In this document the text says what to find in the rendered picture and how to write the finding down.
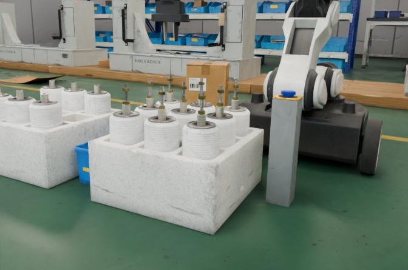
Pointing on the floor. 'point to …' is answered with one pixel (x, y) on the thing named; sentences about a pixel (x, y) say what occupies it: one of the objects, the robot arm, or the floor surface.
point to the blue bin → (83, 162)
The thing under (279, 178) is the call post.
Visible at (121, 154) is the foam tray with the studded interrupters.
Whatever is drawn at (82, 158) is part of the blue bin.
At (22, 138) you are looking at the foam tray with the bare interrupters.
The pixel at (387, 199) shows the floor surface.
